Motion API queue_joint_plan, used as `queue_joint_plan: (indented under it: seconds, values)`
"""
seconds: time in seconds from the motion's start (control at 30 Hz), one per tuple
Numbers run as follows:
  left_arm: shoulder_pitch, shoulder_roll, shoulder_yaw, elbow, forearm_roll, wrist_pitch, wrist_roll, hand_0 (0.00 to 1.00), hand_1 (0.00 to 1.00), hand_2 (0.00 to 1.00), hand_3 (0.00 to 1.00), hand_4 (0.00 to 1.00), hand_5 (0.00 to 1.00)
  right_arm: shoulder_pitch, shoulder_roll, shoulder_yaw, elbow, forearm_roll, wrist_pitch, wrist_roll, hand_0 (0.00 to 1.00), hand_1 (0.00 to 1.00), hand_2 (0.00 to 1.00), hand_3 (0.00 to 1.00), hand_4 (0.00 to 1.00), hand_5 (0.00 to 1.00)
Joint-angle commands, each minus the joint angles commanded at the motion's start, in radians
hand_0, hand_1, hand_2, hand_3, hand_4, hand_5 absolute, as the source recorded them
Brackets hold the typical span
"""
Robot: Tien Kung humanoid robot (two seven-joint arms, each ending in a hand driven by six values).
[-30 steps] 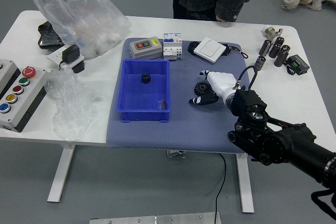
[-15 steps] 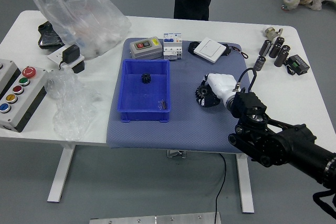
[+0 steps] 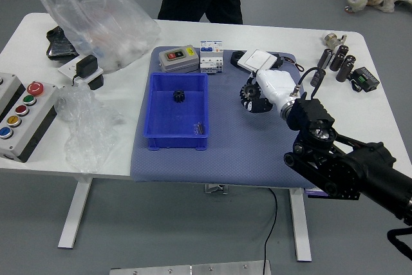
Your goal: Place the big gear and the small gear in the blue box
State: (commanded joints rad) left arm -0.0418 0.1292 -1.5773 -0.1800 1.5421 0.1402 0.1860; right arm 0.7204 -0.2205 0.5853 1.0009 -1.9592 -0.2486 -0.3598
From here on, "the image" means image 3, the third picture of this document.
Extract black power adapter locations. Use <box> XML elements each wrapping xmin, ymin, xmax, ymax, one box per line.
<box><xmin>71</xmin><ymin>54</ymin><xmax>99</xmax><ymax>88</ymax></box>

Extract silver metal plate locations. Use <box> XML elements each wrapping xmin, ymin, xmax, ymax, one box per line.
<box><xmin>109</xmin><ymin>260</ymin><xmax>272</xmax><ymax>275</ymax></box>

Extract grey control box coloured buttons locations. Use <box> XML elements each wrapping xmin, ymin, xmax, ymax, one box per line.
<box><xmin>0</xmin><ymin>81</ymin><xmax>61</xmax><ymax>164</ymax></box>

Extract metal bracket under table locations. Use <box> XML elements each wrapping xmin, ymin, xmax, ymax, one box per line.
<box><xmin>203</xmin><ymin>183</ymin><xmax>230</xmax><ymax>194</ymax></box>

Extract big black gear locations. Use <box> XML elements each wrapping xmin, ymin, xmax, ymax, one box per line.
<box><xmin>241</xmin><ymin>83</ymin><xmax>261</xmax><ymax>100</ymax></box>

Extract crumpled clear plastic wrap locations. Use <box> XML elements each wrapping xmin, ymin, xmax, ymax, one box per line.
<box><xmin>54</xmin><ymin>84</ymin><xmax>126</xmax><ymax>175</ymax></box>

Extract white circuit breaker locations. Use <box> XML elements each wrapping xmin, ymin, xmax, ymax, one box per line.
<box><xmin>199</xmin><ymin>40</ymin><xmax>225</xmax><ymax>75</ymax></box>

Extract black module green terminal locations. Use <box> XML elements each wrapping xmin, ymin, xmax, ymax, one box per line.
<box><xmin>350</xmin><ymin>66</ymin><xmax>380</xmax><ymax>93</ymax></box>

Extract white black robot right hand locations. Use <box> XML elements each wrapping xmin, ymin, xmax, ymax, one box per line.
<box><xmin>238</xmin><ymin>68</ymin><xmax>299</xmax><ymax>115</ymax></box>

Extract white wall switch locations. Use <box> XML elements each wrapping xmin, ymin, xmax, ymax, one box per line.
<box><xmin>237</xmin><ymin>48</ymin><xmax>278</xmax><ymax>73</ymax></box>

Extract white table leg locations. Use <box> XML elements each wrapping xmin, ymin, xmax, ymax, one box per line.
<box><xmin>288</xmin><ymin>187</ymin><xmax>313</xmax><ymax>262</ymax></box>
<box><xmin>57</xmin><ymin>178</ymin><xmax>94</xmax><ymax>250</ymax></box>

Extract grey box with black side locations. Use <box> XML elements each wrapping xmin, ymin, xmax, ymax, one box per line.
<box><xmin>0</xmin><ymin>73</ymin><xmax>26</xmax><ymax>118</ymax></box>

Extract black round socket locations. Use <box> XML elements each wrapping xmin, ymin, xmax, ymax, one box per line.
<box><xmin>230</xmin><ymin>50</ymin><xmax>247</xmax><ymax>67</ymax></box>

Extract blue-grey padded mat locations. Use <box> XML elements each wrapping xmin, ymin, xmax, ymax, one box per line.
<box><xmin>129</xmin><ymin>45</ymin><xmax>319</xmax><ymax>189</ymax></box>

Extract white socket plate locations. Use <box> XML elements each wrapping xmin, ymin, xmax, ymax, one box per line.
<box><xmin>57</xmin><ymin>57</ymin><xmax>104</xmax><ymax>84</ymax></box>

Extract black floor cable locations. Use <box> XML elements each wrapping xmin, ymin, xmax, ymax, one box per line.
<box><xmin>263</xmin><ymin>187</ymin><xmax>279</xmax><ymax>275</ymax></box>

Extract black block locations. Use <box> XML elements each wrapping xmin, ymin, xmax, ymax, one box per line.
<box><xmin>87</xmin><ymin>74</ymin><xmax>105</xmax><ymax>91</ymax></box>

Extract purple white label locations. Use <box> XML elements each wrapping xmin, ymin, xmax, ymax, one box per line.
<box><xmin>305</xmin><ymin>187</ymin><xmax>330</xmax><ymax>197</ymax></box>

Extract large clear plastic bag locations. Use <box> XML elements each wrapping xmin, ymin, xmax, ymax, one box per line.
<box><xmin>35</xmin><ymin>0</ymin><xmax>162</xmax><ymax>75</ymax></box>

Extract black module with wires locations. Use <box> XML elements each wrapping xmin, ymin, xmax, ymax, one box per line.
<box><xmin>273</xmin><ymin>53</ymin><xmax>305</xmax><ymax>72</ymax></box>

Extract blue plastic box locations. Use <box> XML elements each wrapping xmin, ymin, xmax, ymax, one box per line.
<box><xmin>142</xmin><ymin>72</ymin><xmax>212</xmax><ymax>152</ymax></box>

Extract silver metal fitting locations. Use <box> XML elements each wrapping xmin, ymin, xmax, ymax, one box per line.
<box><xmin>320</xmin><ymin>32</ymin><xmax>348</xmax><ymax>49</ymax></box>

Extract grey push-button switch box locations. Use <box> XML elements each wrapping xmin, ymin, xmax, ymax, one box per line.
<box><xmin>158</xmin><ymin>44</ymin><xmax>200</xmax><ymax>73</ymax></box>

